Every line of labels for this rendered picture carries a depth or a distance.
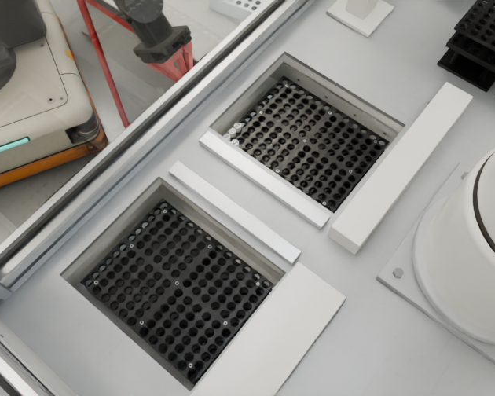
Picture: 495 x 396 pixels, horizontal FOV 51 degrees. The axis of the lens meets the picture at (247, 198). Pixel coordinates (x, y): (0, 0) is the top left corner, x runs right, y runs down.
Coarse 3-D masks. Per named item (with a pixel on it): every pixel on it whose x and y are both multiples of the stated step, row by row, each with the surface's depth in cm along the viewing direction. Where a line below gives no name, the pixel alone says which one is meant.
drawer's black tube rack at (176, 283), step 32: (160, 224) 83; (128, 256) 78; (160, 256) 78; (192, 256) 77; (224, 256) 78; (96, 288) 79; (128, 288) 78; (160, 288) 78; (192, 288) 75; (224, 288) 75; (256, 288) 75; (128, 320) 73; (160, 320) 73; (192, 320) 73; (224, 320) 73; (160, 352) 71; (192, 352) 71
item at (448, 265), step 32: (480, 160) 59; (448, 192) 76; (480, 192) 55; (416, 224) 74; (448, 224) 61; (480, 224) 55; (416, 256) 70; (448, 256) 62; (480, 256) 55; (416, 288) 69; (448, 288) 65; (480, 288) 58; (448, 320) 67; (480, 320) 64; (480, 352) 66
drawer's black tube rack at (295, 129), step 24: (288, 96) 91; (312, 96) 91; (264, 120) 92; (288, 120) 88; (312, 120) 89; (336, 120) 88; (240, 144) 86; (264, 144) 86; (288, 144) 86; (312, 144) 86; (336, 144) 86; (360, 144) 86; (288, 168) 84; (312, 168) 84; (336, 168) 84; (360, 168) 84; (312, 192) 85; (336, 192) 82
